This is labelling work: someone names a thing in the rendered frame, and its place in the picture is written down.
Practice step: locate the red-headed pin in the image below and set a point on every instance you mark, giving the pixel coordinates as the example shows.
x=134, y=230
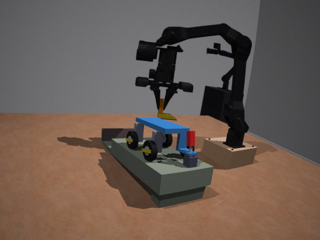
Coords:
x=190, y=139

